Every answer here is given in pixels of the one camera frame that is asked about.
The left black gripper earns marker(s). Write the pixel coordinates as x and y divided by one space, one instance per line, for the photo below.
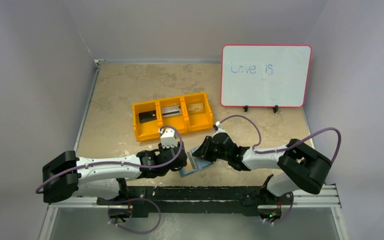
163 149

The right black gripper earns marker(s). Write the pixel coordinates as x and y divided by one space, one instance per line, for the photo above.
210 149

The blue card holder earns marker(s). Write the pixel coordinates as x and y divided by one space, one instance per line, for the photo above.
194 164

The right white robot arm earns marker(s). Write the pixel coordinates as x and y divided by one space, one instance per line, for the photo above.
303 167

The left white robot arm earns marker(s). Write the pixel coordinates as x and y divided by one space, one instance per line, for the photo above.
68 175

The black card in bin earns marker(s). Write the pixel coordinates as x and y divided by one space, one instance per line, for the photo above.
147 116

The gold card in bin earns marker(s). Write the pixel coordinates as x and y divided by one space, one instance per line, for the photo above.
195 108

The silver card in bin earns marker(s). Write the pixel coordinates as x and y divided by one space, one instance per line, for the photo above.
171 111

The left yellow bin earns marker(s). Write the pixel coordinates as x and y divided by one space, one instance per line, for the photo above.
150 130

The yellow bin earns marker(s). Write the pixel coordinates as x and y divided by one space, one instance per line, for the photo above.
199 115
150 130
179 122

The right yellow bin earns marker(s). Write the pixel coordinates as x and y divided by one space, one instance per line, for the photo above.
199 115

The middle yellow bin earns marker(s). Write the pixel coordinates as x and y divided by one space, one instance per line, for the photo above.
179 122

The pink framed whiteboard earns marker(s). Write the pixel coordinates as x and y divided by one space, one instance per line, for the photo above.
264 75

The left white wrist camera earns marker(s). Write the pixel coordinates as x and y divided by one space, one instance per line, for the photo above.
168 138

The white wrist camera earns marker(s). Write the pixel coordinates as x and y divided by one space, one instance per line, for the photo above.
217 126
168 138

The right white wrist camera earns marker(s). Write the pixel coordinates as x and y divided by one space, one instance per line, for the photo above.
217 126

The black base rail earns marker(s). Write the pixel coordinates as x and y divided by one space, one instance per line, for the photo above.
249 201

